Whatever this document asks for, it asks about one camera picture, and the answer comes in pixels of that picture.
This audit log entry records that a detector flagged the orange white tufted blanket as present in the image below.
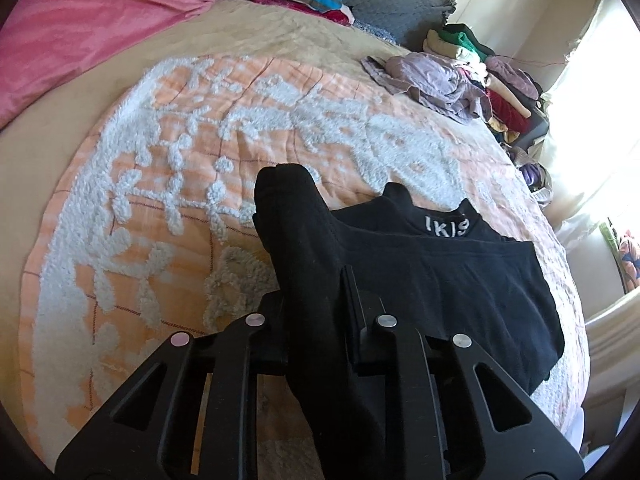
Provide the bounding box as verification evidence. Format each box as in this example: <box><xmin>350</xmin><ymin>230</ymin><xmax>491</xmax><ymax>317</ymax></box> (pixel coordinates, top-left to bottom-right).
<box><xmin>20</xmin><ymin>55</ymin><xmax>590</xmax><ymax>467</ymax></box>

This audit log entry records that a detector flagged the white curtain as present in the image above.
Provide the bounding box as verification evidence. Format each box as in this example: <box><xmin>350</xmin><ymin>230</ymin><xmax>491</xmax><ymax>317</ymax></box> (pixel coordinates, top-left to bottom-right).
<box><xmin>540</xmin><ymin>0</ymin><xmax>640</xmax><ymax>242</ymax></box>

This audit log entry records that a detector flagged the beige bed cover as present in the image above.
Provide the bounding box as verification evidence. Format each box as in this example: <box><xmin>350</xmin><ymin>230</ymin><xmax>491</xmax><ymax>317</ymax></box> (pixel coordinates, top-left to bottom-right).
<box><xmin>0</xmin><ymin>0</ymin><xmax>507</xmax><ymax>461</ymax></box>

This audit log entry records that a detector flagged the blue patterned cloth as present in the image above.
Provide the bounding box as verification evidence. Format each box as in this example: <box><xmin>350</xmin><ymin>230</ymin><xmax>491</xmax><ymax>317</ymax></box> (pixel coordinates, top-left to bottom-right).
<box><xmin>351</xmin><ymin>18</ymin><xmax>397</xmax><ymax>44</ymax></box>

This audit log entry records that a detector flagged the pile of mixed clothes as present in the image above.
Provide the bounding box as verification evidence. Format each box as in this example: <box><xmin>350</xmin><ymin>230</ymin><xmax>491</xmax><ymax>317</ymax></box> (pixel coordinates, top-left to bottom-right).
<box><xmin>424</xmin><ymin>22</ymin><xmax>553</xmax><ymax>207</ymax></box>

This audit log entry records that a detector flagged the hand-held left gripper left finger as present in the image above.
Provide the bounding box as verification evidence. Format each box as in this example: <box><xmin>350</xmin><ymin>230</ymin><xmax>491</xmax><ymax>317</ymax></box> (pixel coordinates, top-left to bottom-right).
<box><xmin>55</xmin><ymin>291</ymin><xmax>290</xmax><ymax>480</ymax></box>

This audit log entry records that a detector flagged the pink blanket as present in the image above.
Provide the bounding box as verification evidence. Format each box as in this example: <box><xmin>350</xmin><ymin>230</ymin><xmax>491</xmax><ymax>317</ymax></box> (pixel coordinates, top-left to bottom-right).
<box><xmin>0</xmin><ymin>0</ymin><xmax>271</xmax><ymax>132</ymax></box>

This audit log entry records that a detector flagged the colourful floral bag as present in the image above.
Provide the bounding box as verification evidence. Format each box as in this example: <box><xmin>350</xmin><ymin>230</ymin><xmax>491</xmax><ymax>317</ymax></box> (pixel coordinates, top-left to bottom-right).
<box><xmin>600</xmin><ymin>217</ymin><xmax>640</xmax><ymax>294</ymax></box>

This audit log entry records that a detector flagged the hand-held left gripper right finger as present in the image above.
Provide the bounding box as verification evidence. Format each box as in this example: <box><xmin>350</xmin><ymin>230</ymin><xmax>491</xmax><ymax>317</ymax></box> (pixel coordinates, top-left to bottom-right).
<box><xmin>341</xmin><ymin>266</ymin><xmax>585</xmax><ymax>480</ymax></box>

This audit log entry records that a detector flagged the lilac crumpled garment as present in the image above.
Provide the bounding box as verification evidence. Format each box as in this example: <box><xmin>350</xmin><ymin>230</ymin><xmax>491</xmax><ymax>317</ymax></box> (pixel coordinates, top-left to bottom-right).
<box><xmin>361</xmin><ymin>52</ymin><xmax>493</xmax><ymax>126</ymax></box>

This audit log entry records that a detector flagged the plain black garment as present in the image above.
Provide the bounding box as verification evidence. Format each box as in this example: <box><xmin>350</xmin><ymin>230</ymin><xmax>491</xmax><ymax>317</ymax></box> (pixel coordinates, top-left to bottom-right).
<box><xmin>252</xmin><ymin>164</ymin><xmax>446</xmax><ymax>480</ymax></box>

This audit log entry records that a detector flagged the black shirt with white print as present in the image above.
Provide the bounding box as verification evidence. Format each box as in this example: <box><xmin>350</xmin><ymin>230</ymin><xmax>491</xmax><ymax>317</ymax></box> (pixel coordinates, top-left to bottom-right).
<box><xmin>332</xmin><ymin>182</ymin><xmax>566</xmax><ymax>397</ymax></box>

